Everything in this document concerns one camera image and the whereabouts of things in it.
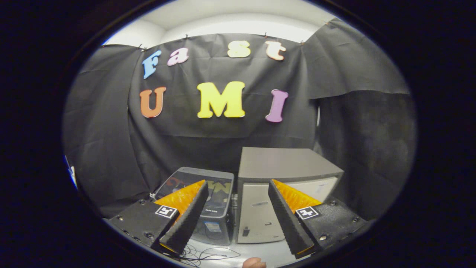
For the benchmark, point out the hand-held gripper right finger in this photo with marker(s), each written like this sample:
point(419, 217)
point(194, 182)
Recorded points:
point(286, 219)

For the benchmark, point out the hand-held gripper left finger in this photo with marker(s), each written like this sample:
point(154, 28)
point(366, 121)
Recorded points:
point(187, 219)

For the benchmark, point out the dark grey washing machine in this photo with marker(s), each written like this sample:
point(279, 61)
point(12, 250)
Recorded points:
point(215, 229)

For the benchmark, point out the grey metal cabinet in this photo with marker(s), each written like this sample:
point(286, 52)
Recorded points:
point(282, 163)

